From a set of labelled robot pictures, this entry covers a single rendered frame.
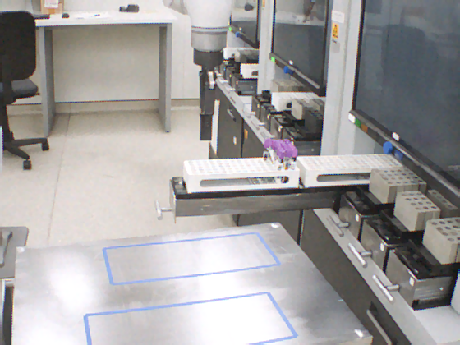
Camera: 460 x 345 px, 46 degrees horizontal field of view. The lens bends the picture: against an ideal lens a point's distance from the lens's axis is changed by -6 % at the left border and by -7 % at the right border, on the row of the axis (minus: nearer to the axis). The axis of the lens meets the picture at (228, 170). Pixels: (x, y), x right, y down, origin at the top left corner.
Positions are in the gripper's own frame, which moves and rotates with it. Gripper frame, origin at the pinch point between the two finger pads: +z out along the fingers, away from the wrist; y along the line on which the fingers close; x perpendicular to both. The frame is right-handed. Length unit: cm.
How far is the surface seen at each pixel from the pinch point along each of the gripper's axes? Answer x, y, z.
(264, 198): -14.9, -6.8, 17.6
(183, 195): 6.3, -5.8, 16.3
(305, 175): -26.6, -3.8, 12.9
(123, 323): 24, -59, 15
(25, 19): 78, 224, -1
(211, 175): -0.9, -5.1, 11.3
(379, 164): -49, -3, 11
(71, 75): 58, 350, 65
